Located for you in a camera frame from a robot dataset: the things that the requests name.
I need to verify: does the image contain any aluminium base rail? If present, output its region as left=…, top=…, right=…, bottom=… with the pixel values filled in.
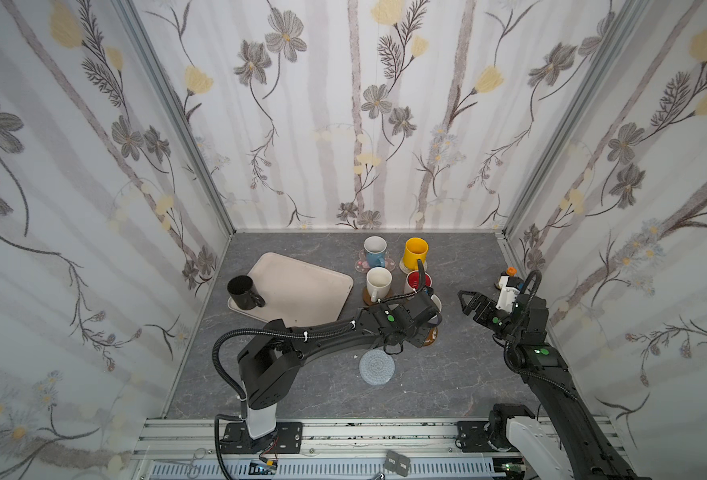
left=130, top=418, right=637, bottom=480

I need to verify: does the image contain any blue mug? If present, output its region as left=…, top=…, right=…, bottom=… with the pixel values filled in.
left=363, top=236, right=387, bottom=268

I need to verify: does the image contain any white braided round coaster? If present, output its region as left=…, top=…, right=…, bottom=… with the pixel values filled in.
left=399, top=260, right=429, bottom=276

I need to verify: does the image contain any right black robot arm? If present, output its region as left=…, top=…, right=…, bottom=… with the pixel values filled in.
left=457, top=270, right=641, bottom=479

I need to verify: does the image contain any yellow mug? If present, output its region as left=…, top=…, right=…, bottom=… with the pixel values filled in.
left=399, top=237, right=429, bottom=274

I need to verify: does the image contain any beige plastic tray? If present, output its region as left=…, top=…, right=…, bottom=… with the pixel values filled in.
left=228, top=252, right=354, bottom=327

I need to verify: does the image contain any grey blue round coaster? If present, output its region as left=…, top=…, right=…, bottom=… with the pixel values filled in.
left=359, top=350, right=395, bottom=386

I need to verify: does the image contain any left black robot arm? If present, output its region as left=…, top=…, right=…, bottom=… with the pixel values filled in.
left=212, top=261, right=443, bottom=445

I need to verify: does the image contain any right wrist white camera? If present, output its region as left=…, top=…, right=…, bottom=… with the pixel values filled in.
left=495, top=275, right=523, bottom=313

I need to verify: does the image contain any brown round wooden coaster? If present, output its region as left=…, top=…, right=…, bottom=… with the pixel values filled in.
left=361, top=288, right=393, bottom=306

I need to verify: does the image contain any red interior white mug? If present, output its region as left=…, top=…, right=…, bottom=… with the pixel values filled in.
left=403, top=272, right=433, bottom=294

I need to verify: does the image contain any lavender mug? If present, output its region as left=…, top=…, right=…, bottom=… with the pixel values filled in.
left=431, top=294, right=443, bottom=313

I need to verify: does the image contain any black mug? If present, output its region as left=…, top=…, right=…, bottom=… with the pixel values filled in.
left=227, top=275, right=266, bottom=311

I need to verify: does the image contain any dark brown glossy round coaster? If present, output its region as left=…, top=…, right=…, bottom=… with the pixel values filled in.
left=423, top=327, right=439, bottom=347

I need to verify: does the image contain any pink cherry blossom coaster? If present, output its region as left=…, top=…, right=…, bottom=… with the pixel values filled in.
left=355, top=250, right=397, bottom=274

